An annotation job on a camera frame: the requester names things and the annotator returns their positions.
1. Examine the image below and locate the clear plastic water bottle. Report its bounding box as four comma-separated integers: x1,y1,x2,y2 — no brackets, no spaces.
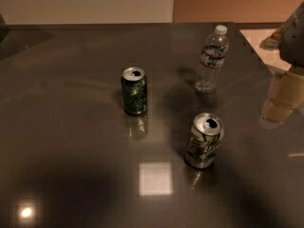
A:
195,25,229,92

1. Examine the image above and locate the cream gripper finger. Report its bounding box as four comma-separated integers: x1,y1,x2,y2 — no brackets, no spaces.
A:
259,66,304,129

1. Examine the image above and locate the green soda can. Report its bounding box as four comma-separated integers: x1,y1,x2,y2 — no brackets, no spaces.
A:
121,66,147,115

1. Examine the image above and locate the white 7up can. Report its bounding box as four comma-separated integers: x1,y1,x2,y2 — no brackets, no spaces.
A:
183,113,224,169

